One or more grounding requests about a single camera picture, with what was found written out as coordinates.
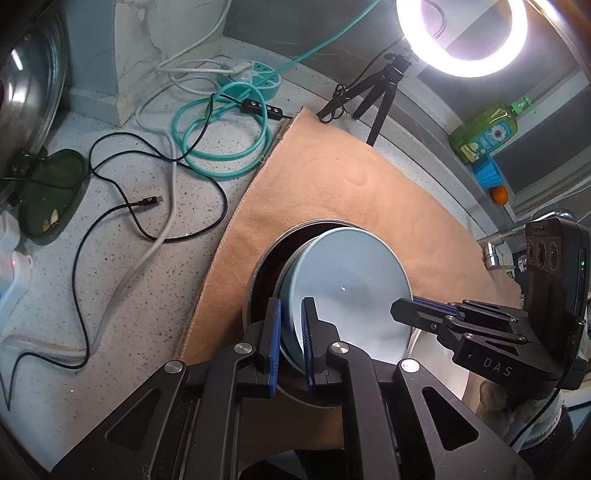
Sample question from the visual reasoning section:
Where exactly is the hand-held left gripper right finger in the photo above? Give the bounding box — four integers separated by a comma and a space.
301, 298, 539, 480

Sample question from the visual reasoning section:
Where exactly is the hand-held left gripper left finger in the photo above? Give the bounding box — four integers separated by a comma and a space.
48, 298, 282, 480

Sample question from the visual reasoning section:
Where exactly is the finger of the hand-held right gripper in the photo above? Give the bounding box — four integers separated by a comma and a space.
390, 299, 527, 356
413, 296, 532, 333

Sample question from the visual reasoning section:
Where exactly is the light blue bowl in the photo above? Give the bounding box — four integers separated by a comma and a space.
277, 229, 413, 377

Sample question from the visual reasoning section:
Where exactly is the person's right hand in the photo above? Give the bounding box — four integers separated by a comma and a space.
478, 378, 561, 444

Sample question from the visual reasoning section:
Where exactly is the chrome faucet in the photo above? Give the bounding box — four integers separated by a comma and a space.
478, 208, 573, 271

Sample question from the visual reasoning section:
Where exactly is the blue ribbed cup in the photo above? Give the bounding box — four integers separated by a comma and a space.
473, 154, 504, 190

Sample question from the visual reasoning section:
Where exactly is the tan felt mat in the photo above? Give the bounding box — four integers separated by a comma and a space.
180, 107, 525, 467

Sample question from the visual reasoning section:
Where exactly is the green dish soap bottle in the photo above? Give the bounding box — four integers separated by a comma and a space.
449, 95, 533, 163

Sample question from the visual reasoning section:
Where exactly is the black mini tripod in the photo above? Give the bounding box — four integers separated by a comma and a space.
318, 53, 411, 147

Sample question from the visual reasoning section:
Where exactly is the teal round power strip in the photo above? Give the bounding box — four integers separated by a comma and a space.
217, 60, 283, 103

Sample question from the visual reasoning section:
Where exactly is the dark green dish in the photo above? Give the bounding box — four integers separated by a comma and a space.
17, 148, 90, 243

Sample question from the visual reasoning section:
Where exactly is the white power strip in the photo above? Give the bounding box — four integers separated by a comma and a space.
0, 210, 35, 333

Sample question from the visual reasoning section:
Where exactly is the stainless steel pot lid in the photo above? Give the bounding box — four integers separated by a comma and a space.
0, 9, 70, 162

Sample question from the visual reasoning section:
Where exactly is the white cable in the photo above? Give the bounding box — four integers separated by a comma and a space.
0, 0, 259, 365

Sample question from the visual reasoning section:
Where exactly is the black cable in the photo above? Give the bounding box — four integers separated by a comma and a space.
0, 85, 296, 411

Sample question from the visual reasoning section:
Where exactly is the black inline cable switch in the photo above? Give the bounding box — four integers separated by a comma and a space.
240, 98, 284, 121

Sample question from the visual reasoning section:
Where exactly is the white ring light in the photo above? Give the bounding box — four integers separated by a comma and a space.
396, 0, 528, 78

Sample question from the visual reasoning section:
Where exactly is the teal cable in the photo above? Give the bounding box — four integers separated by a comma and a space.
173, 0, 384, 176

